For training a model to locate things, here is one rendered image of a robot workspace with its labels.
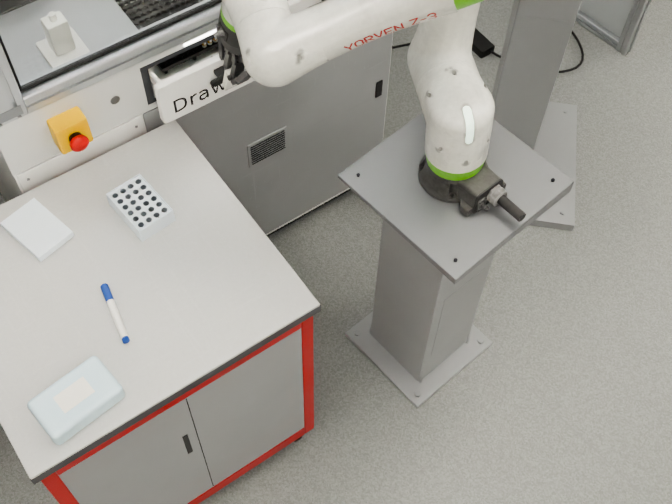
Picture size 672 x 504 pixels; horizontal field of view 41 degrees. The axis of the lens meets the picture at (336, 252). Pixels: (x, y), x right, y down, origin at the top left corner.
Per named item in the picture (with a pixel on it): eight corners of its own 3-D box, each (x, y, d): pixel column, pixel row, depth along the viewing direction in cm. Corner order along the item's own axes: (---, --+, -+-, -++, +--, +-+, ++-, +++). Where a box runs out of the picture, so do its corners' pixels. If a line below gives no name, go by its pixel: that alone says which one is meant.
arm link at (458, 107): (473, 118, 192) (482, 55, 176) (494, 176, 184) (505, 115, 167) (414, 129, 191) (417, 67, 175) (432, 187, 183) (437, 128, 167)
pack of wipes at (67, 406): (98, 362, 169) (93, 351, 166) (128, 397, 166) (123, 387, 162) (30, 411, 164) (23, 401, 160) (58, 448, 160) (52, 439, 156)
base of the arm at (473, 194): (541, 209, 186) (545, 192, 181) (489, 249, 182) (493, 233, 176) (454, 135, 197) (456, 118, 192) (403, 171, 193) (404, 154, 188)
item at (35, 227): (74, 235, 184) (72, 231, 183) (40, 262, 181) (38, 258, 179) (35, 201, 189) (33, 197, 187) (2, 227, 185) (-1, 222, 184)
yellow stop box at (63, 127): (96, 142, 188) (88, 120, 181) (64, 158, 185) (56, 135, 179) (85, 127, 190) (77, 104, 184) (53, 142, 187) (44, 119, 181)
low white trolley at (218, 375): (319, 441, 241) (321, 304, 177) (113, 578, 221) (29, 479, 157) (209, 287, 266) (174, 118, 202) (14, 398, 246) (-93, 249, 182)
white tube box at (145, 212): (175, 220, 187) (173, 210, 184) (142, 242, 184) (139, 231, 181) (142, 183, 192) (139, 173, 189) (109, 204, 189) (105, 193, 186)
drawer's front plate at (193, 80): (277, 69, 203) (275, 33, 193) (164, 125, 193) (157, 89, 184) (273, 64, 203) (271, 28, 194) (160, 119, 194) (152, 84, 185)
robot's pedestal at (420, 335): (491, 344, 258) (549, 187, 193) (417, 408, 247) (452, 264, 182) (419, 276, 269) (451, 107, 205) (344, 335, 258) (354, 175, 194)
